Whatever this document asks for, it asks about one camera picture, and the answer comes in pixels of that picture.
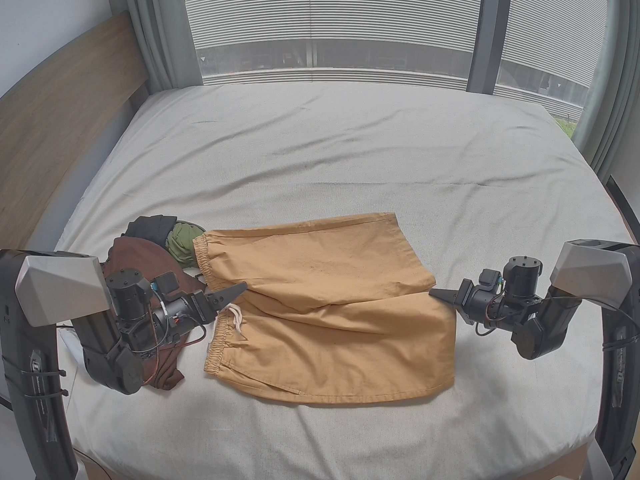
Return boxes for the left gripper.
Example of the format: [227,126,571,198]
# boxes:
[161,281,249,330]

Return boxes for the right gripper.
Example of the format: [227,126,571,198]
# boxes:
[428,278,489,326]

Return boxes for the mustard yellow shorts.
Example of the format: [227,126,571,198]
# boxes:
[191,211,458,407]

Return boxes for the bed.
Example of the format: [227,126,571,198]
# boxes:
[0,10,640,480]

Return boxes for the green garment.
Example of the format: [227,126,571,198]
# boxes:
[166,220,207,270]

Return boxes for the brown garment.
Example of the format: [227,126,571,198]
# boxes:
[101,236,209,392]

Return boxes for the black garment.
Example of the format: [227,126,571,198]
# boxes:
[124,214,179,250]

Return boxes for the grey-green curtain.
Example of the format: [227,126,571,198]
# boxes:
[104,0,204,95]
[571,0,640,185]

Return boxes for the window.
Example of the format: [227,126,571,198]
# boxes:
[180,0,610,119]

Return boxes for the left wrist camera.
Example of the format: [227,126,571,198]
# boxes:
[152,272,179,297]

